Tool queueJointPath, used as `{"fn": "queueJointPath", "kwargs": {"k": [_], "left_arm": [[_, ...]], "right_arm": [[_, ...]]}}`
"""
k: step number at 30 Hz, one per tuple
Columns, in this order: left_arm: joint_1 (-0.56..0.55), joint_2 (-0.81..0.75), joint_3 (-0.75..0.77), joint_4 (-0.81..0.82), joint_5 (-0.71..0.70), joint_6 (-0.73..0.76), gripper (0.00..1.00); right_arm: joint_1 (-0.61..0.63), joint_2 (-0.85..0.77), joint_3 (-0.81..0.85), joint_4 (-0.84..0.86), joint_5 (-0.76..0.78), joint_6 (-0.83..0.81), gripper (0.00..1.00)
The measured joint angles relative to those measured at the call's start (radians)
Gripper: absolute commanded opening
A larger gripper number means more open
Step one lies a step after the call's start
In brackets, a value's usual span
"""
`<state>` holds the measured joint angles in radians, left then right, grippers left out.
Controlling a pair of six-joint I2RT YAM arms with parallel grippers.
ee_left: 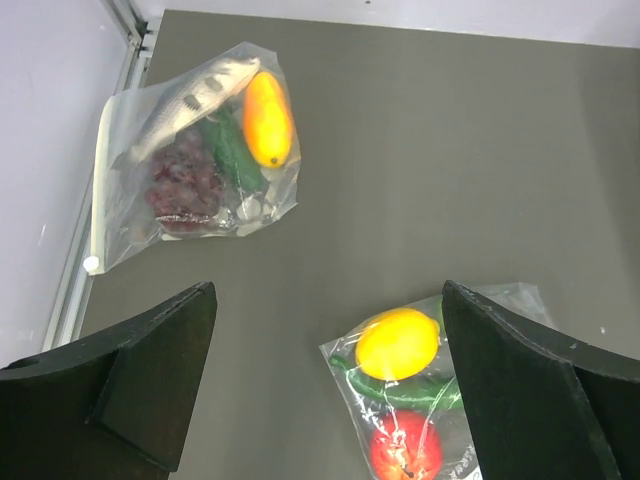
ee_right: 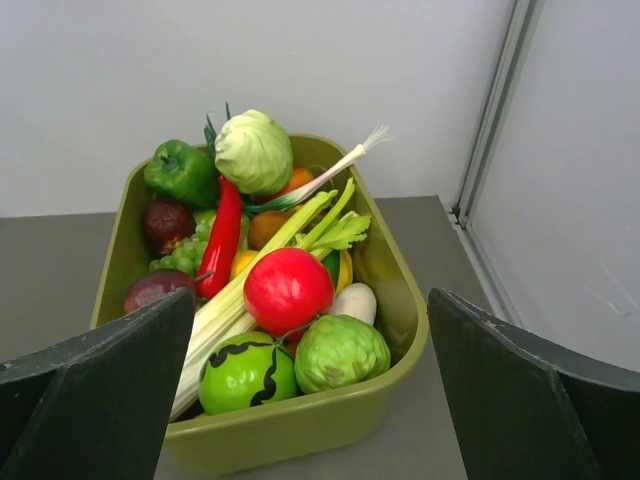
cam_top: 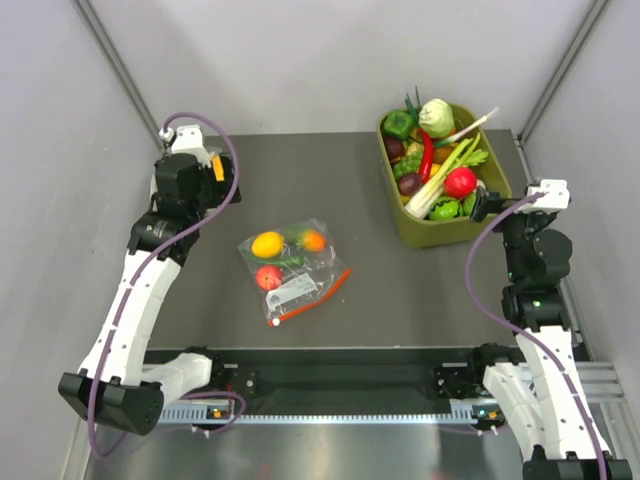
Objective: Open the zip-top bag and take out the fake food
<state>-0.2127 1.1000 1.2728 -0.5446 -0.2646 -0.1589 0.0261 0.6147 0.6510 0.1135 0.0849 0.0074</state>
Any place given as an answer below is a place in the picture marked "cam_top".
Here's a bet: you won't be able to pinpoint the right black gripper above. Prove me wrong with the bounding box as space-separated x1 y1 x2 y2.
470 185 552 284

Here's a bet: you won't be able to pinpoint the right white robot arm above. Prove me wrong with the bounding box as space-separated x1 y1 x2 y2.
466 190 633 479

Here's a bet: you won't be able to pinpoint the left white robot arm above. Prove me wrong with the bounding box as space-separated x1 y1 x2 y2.
58 152 241 436

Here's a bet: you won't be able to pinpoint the fake green lettuce head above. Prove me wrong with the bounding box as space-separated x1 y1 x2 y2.
461 191 477 216

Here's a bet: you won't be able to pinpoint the fake red radish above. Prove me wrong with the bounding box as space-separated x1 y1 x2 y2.
443 167 477 199

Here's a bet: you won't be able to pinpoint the fake watermelon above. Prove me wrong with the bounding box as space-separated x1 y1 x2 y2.
428 196 464 221

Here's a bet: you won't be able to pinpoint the fake celery stalk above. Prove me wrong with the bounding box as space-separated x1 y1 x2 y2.
405 133 488 219

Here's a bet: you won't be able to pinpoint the fake spring onion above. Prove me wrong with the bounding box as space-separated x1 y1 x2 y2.
434 107 500 148

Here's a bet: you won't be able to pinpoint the fake purple plum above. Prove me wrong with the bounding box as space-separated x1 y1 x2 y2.
397 172 423 197

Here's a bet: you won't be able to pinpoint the fake green grapes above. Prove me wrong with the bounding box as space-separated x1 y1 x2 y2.
392 151 423 181

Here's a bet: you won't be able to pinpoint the fake yellow lemon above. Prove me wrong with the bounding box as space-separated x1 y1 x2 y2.
251 231 285 259

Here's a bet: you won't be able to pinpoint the fake red chili pepper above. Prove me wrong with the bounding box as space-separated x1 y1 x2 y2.
419 129 434 184

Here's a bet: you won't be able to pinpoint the fake green cucumber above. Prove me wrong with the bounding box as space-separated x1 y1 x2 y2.
247 226 305 267

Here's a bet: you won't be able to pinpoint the fake pale green cabbage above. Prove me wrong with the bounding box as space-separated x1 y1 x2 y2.
418 99 455 139

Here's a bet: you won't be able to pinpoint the fake dark red onion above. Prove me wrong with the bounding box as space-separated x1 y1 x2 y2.
383 135 405 161

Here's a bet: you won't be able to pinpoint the fake red apple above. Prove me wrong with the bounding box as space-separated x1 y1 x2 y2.
255 265 284 292

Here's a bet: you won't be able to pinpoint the fake orange mango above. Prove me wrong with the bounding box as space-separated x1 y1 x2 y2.
299 229 326 253

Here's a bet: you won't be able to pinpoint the clear bag orange zipper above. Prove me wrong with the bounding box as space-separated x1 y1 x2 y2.
238 218 351 327

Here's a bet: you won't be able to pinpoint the fake green bell pepper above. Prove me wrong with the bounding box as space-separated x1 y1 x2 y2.
382 110 416 141

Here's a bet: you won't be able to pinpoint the olive green plastic bin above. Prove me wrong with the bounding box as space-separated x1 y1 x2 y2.
376 101 512 248

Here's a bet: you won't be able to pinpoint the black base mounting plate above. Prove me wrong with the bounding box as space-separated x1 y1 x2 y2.
142 345 526 416

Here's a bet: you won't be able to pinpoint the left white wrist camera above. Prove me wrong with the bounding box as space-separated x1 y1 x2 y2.
158 125 210 165

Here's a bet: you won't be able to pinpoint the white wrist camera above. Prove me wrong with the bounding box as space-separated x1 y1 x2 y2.
520 179 571 213
158 125 210 165

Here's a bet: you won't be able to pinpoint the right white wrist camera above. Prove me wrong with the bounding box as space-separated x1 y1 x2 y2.
520 179 571 213

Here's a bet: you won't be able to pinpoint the white slotted cable duct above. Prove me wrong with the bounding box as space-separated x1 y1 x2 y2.
158 400 505 427

